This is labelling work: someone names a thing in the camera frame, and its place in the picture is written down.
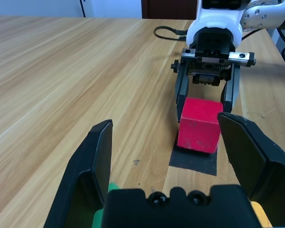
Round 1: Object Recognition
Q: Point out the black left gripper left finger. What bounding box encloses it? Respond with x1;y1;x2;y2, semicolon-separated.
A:
44;119;114;228

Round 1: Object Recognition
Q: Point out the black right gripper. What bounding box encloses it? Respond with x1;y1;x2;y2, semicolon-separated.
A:
171;27;256;123

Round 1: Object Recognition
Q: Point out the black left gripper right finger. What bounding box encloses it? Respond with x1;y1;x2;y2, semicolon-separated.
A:
217;112;285;228

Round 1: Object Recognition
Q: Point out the green wooden block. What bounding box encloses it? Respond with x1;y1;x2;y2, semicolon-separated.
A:
92;181;122;228

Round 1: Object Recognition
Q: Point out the red wooden block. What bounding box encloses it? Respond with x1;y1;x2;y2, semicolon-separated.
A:
177;97;224;155

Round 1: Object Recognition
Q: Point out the yellow wooden block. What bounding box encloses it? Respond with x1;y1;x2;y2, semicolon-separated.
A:
250;200;274;228

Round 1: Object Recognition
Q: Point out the black square tape marker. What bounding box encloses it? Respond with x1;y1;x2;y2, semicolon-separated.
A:
168;136;219;177

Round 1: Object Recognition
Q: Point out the dark brown door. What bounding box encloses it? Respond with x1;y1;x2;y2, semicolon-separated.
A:
141;0;198;20

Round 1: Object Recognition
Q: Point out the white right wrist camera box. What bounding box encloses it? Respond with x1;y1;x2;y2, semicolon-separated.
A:
186;0;244;51

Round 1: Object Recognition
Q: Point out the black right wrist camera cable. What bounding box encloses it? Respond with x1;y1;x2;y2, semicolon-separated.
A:
153;26;189;42

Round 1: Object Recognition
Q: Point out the black vertical wall strip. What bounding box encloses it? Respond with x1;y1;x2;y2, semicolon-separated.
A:
79;0;87;18

